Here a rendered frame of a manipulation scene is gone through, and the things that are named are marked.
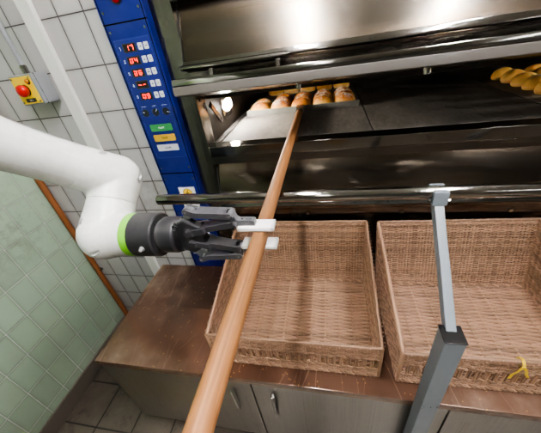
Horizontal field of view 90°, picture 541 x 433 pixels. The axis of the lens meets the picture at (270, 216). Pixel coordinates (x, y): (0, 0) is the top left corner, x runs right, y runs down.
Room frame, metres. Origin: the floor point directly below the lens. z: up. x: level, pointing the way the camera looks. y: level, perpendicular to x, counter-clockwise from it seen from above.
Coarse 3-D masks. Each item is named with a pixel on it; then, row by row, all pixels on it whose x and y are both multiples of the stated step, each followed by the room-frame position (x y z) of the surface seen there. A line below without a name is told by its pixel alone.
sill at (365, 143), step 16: (416, 128) 0.89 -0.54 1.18; (432, 128) 0.87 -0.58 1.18; (448, 128) 0.85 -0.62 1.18; (464, 128) 0.83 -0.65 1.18; (480, 128) 0.81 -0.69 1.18; (496, 128) 0.79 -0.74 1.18; (512, 128) 0.78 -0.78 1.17; (528, 128) 0.77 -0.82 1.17; (224, 144) 1.05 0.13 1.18; (240, 144) 1.02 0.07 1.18; (256, 144) 1.00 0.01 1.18; (272, 144) 0.98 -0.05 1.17; (304, 144) 0.95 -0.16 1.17; (320, 144) 0.94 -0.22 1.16; (336, 144) 0.92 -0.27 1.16; (352, 144) 0.91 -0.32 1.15; (368, 144) 0.89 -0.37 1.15; (384, 144) 0.88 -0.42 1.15; (400, 144) 0.87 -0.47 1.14
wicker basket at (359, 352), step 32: (288, 224) 0.94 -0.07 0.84; (320, 224) 0.90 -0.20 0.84; (352, 224) 0.87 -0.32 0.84; (288, 256) 0.90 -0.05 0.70; (320, 256) 0.87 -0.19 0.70; (352, 256) 0.84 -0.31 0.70; (224, 288) 0.73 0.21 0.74; (256, 288) 0.85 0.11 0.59; (288, 288) 0.82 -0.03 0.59; (320, 288) 0.79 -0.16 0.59; (352, 288) 0.76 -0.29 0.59; (256, 320) 0.68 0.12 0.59; (288, 320) 0.66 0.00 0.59; (320, 320) 0.63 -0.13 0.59; (352, 320) 0.61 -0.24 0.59; (256, 352) 0.51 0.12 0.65; (288, 352) 0.48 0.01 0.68; (320, 352) 0.46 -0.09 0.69; (352, 352) 0.44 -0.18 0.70
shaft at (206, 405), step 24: (288, 144) 0.85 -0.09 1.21; (264, 216) 0.46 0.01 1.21; (264, 240) 0.39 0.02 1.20; (240, 288) 0.28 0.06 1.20; (240, 312) 0.24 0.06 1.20; (216, 336) 0.21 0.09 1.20; (216, 360) 0.18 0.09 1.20; (216, 384) 0.15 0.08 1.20; (192, 408) 0.13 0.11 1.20; (216, 408) 0.13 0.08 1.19; (192, 432) 0.11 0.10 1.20
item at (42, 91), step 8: (32, 72) 1.14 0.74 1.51; (40, 72) 1.17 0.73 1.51; (16, 80) 1.14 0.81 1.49; (32, 80) 1.12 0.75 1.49; (40, 80) 1.15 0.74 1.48; (48, 80) 1.18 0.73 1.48; (32, 88) 1.13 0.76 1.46; (40, 88) 1.13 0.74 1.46; (48, 88) 1.16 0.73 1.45; (32, 96) 1.13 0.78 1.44; (40, 96) 1.12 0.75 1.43; (48, 96) 1.15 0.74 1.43; (56, 96) 1.18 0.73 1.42; (24, 104) 1.14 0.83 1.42; (32, 104) 1.14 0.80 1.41
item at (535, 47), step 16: (480, 48) 0.70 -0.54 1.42; (496, 48) 0.69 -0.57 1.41; (512, 48) 0.68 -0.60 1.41; (528, 48) 0.67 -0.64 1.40; (352, 64) 0.77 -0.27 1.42; (368, 64) 0.76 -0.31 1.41; (384, 64) 0.75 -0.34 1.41; (400, 64) 0.74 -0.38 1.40; (416, 64) 0.73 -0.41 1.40; (432, 64) 0.72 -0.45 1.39; (448, 64) 0.75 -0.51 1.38; (464, 64) 0.84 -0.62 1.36; (240, 80) 0.85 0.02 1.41; (256, 80) 0.84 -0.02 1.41; (272, 80) 0.82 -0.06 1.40; (288, 80) 0.81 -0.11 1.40; (304, 80) 0.80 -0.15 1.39; (320, 80) 0.84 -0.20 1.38; (176, 96) 0.90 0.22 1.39
